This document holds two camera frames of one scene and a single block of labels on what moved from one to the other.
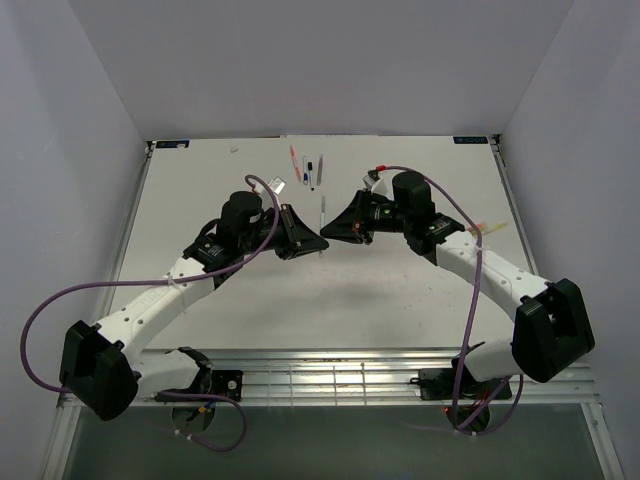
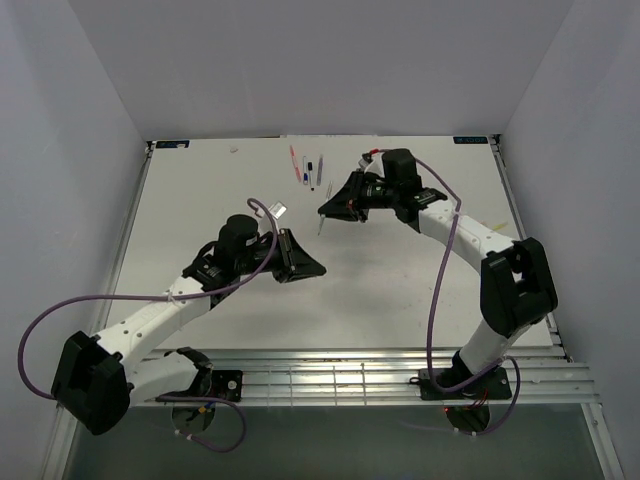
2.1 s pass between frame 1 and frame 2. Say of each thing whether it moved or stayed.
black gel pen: stayed
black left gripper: moved
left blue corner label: stayed
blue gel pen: stayed
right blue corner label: stayed
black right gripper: moved
